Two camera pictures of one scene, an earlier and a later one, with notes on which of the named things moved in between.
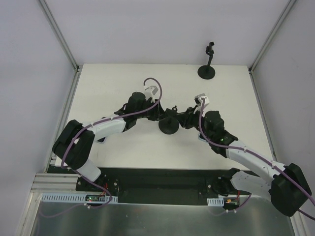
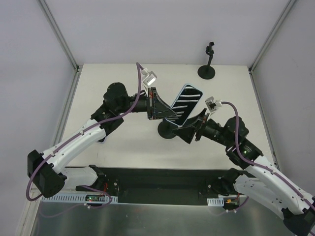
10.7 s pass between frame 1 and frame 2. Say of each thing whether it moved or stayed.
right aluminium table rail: stayed
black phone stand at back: stayed
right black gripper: moved
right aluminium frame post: stayed
